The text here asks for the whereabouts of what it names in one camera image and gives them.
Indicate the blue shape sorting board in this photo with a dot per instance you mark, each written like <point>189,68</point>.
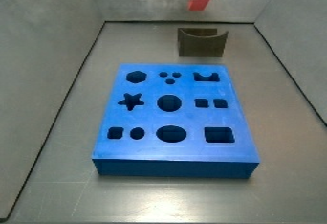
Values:
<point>173,123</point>

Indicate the black curved fixture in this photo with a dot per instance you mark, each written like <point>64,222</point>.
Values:
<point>200,42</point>

